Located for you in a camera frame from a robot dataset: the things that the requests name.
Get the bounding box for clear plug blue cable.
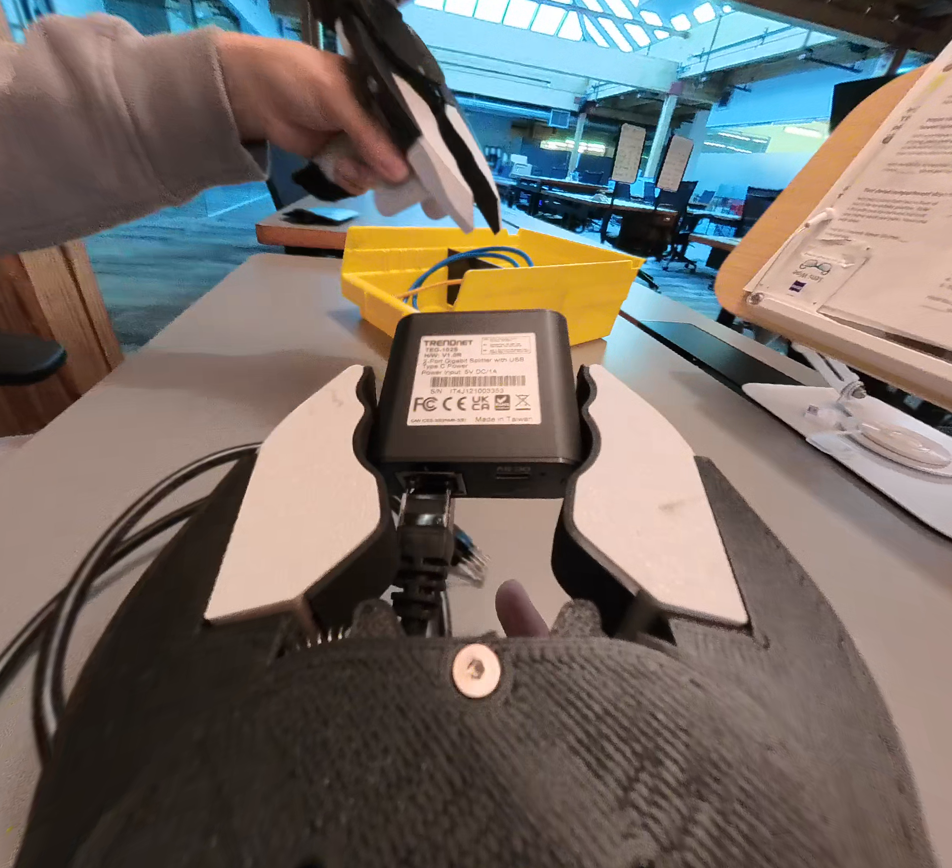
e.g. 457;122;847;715
450;526;492;586

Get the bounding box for yellow plastic bin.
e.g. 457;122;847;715
341;225;647;347

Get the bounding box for row of office desks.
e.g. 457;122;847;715
494;173;745;267

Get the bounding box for person's left forearm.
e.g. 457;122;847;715
0;13;269;255

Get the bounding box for black network splitter box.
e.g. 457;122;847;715
369;310;585;501

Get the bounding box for grey desk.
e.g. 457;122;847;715
0;210;952;868

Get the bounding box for printed paper sheets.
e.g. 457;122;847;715
744;43;952;356

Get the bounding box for black chair armrest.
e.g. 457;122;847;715
0;333;68;387

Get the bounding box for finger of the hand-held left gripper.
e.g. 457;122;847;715
439;101;504;231
393;83;478;234

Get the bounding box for black monitor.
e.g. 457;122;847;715
829;74;901;133

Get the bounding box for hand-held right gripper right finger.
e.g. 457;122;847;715
550;364;751;642

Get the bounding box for person's left hand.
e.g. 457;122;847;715
216;35;412;197

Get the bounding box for white building column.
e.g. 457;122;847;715
647;95;679;179

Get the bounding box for wooden document stand board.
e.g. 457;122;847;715
715;68;952;408

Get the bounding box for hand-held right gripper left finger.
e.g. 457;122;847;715
203;364;403;631

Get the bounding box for black flat pad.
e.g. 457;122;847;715
640;320;827;397

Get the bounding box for white document stand base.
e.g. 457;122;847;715
742;344;952;538

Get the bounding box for person's right hand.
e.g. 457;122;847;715
494;580;551;638

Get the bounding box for black office chair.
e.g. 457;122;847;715
660;180;702;273

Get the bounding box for wooden edged table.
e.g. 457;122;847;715
256;195;388;252

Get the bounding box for wooden post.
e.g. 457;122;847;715
0;243;123;438

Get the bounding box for white standing board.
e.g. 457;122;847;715
656;135;694;192
611;123;647;186

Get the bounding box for clear plastic wipe packet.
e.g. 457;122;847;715
766;221;871;311

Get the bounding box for black network cable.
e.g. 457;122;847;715
0;440;466;765

